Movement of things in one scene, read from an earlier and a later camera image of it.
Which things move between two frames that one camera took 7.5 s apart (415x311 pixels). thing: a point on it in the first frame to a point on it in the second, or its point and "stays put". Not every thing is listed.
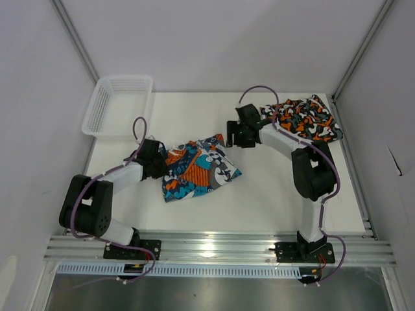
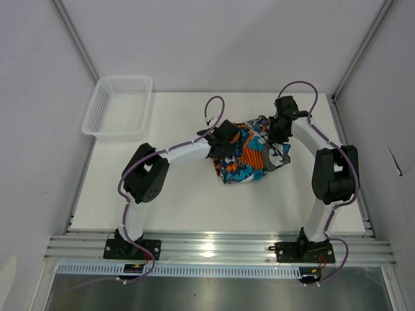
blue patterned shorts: (196, 166) to (253, 153)
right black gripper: (232, 129) to (273, 138)
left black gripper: (163, 172) to (227, 153)
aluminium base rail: (220, 249) stays put
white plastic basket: (117, 102) stays put
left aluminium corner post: (63, 17) stays put
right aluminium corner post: (362, 48) stays put
